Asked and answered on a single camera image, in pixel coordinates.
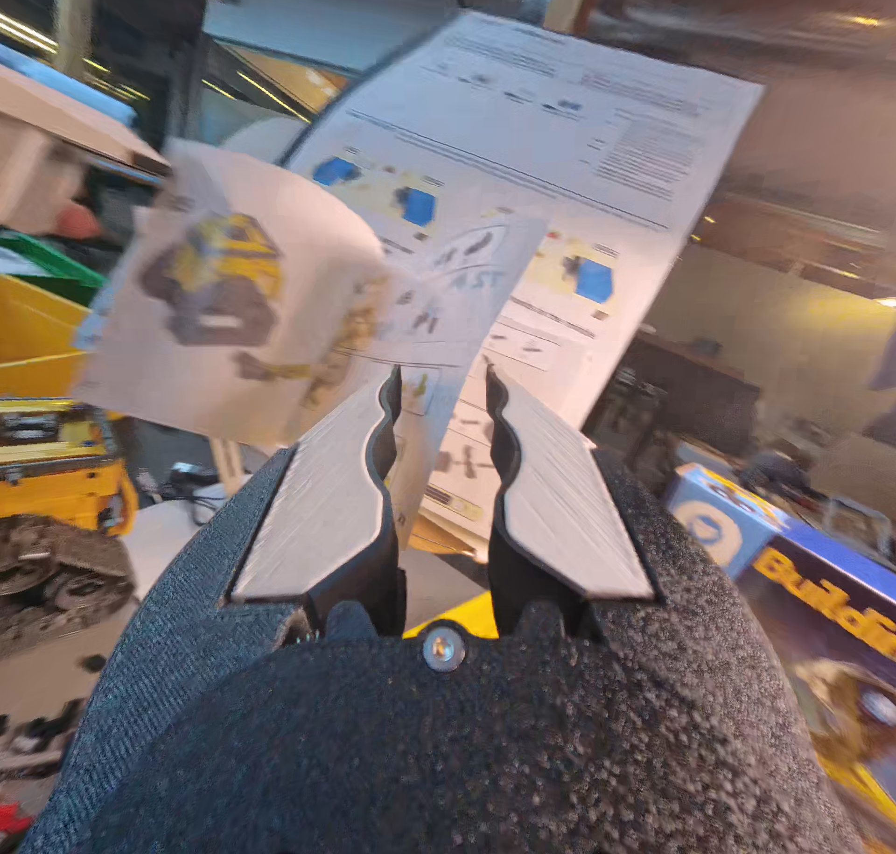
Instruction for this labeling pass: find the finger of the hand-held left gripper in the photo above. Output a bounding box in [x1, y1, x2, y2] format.
[0, 129, 95, 239]
[0, 45, 171, 176]

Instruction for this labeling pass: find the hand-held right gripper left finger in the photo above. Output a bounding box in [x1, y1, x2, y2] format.
[227, 366, 405, 603]

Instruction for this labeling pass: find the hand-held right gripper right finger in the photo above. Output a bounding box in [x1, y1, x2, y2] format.
[485, 364, 665, 603]

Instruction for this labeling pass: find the grey desk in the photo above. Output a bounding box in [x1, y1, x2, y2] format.
[0, 448, 499, 854]

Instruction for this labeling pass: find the white printed task sheet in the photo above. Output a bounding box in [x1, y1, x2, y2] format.
[283, 10, 765, 449]

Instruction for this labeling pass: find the green plastic bin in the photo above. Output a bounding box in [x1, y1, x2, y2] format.
[0, 231, 106, 305]

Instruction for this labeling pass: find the blue toy set box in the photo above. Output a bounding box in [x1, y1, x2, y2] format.
[661, 462, 896, 851]

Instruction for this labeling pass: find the tracked toy brick vehicle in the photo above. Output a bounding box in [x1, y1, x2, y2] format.
[0, 398, 141, 659]

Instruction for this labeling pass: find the pile of black red pins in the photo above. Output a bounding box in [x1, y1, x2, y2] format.
[0, 696, 88, 837]

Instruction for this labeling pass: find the black usb cable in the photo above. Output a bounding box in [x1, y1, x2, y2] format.
[136, 462, 225, 526]

